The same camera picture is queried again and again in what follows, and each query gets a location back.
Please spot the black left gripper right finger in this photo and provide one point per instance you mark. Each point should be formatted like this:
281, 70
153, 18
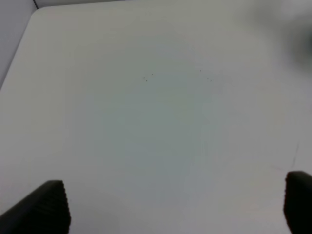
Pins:
298, 202

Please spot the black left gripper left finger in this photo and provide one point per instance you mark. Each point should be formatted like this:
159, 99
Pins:
44, 211

